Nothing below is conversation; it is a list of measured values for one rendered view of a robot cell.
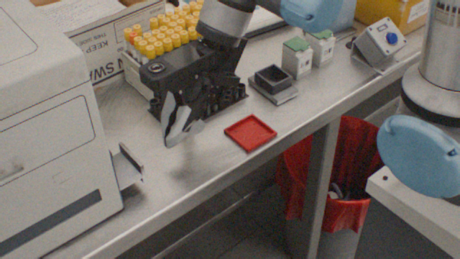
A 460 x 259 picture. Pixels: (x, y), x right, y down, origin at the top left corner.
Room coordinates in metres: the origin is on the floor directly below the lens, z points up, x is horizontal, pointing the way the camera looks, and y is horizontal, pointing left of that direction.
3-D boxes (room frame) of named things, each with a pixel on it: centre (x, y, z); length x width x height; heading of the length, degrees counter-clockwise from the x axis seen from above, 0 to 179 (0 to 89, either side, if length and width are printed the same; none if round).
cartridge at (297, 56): (0.84, -0.13, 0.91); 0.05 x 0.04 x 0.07; 39
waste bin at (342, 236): (1.02, -0.30, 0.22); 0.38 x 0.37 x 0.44; 129
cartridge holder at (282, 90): (0.79, -0.08, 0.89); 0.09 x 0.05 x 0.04; 36
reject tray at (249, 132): (0.66, -0.03, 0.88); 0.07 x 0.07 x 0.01; 39
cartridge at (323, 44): (0.88, -0.18, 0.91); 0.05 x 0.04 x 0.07; 39
